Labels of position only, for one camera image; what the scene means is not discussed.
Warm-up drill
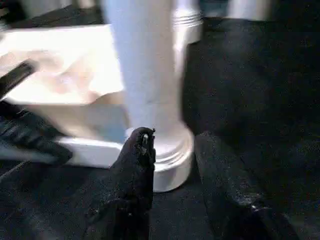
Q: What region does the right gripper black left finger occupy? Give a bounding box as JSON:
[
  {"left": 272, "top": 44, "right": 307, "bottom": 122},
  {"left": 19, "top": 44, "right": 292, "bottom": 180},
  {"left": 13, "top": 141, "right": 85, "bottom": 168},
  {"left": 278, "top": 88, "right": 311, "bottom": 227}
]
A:
[{"left": 84, "top": 126, "right": 157, "bottom": 240}]

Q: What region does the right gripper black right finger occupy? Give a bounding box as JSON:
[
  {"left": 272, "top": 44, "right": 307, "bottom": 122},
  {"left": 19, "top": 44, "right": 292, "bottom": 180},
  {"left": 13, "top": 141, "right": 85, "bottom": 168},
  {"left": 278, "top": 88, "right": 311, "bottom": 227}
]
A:
[{"left": 194, "top": 131, "right": 301, "bottom": 240}]

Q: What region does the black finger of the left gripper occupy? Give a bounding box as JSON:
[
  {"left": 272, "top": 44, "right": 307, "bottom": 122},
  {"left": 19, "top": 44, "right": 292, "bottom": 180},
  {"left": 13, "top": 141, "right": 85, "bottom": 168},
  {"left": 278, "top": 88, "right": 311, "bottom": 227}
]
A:
[
  {"left": 0, "top": 102, "right": 73, "bottom": 165},
  {"left": 0, "top": 61, "right": 37, "bottom": 98}
]

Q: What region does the white plastic table top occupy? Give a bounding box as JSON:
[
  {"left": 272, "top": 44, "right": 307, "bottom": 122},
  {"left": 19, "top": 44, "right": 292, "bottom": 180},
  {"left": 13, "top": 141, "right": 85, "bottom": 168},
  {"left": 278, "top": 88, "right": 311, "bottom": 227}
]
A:
[{"left": 0, "top": 23, "right": 204, "bottom": 193}]

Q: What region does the white plastic table leg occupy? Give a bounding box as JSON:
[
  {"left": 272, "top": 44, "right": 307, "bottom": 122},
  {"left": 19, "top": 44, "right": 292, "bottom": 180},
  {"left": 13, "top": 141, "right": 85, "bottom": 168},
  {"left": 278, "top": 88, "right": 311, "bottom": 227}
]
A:
[
  {"left": 103, "top": 0, "right": 194, "bottom": 161},
  {"left": 172, "top": 0, "right": 201, "bottom": 25}
]

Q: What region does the white glass-door cabinet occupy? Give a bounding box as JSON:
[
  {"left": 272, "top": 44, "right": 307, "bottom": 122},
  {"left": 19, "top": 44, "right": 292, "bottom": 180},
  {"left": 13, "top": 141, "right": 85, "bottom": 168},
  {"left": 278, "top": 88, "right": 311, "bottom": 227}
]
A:
[{"left": 23, "top": 0, "right": 107, "bottom": 18}]

